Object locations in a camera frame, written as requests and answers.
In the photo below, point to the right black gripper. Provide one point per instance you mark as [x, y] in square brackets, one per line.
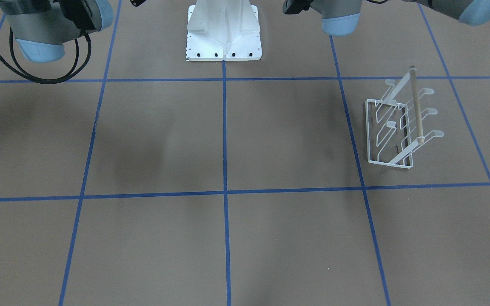
[135, 2]

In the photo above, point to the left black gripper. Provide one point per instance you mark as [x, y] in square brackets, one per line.
[289, 7]

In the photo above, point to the white camera pole base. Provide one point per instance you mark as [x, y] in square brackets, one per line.
[223, 30]

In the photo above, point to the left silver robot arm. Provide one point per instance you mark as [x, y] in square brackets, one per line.
[340, 18]

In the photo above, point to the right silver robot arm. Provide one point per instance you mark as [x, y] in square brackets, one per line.
[41, 27]

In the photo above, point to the white wire cup holder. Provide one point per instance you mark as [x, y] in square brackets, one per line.
[395, 123]

